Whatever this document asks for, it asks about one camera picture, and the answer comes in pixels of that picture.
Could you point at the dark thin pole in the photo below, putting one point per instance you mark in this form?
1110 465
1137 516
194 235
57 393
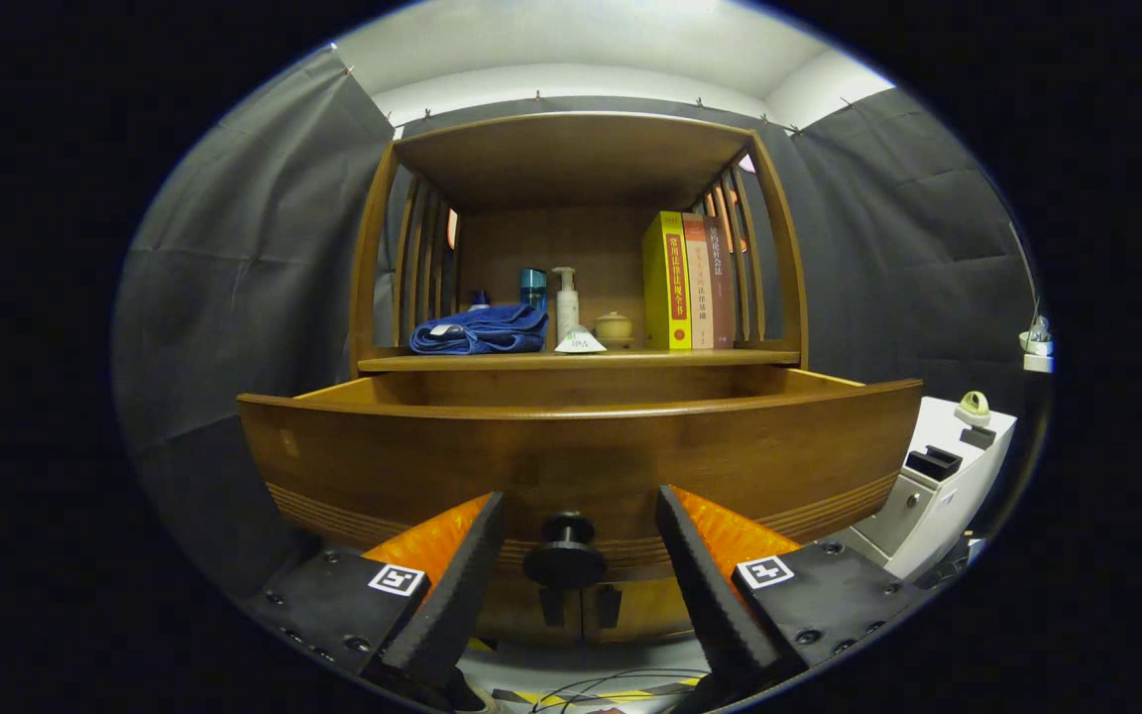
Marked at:
1024 268

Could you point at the small white shelf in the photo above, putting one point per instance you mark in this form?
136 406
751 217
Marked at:
1039 363

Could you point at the small white blue-capped bottle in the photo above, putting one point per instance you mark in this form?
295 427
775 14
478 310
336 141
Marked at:
479 297

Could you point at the yellow book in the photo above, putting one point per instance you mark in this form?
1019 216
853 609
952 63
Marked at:
668 288

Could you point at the wooden countertop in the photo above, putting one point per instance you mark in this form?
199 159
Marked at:
630 357

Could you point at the brown book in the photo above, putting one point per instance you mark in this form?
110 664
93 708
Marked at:
722 288

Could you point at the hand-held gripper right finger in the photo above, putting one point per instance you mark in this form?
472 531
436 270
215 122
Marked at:
705 585

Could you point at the white pump bottle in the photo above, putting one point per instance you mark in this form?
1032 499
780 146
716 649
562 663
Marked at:
567 307

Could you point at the small black box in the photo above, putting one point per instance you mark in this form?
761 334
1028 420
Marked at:
933 463

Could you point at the white packet with green label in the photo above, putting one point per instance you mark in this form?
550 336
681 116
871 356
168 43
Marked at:
581 345

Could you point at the wooden drawer with black knob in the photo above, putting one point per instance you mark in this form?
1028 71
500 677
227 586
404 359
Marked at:
581 461

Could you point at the beige ceramic teacup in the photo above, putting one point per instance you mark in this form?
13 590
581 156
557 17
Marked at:
615 325

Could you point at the teal cylindrical bottle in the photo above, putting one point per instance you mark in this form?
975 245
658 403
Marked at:
532 288

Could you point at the pale bowl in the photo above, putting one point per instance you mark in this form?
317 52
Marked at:
1037 339

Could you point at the wooden cabinet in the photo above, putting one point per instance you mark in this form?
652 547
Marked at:
571 159

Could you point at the pale green tape roll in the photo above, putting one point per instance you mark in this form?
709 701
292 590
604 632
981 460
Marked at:
973 409

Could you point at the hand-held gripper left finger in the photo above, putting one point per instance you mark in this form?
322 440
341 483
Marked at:
452 585

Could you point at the blue folded towel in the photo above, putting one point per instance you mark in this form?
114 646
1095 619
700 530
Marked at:
482 332

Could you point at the white drawer unit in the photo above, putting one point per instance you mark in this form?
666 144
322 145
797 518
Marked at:
928 516

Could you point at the wooden cabinet door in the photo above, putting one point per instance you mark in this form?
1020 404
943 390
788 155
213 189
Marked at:
516 610
650 610

